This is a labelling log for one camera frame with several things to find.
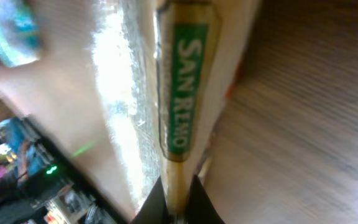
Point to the orange biscuit packet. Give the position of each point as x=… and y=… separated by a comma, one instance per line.
x=98, y=99

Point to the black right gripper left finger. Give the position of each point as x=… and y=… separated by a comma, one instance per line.
x=154, y=209

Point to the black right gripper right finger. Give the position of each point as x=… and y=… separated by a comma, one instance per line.
x=199, y=209

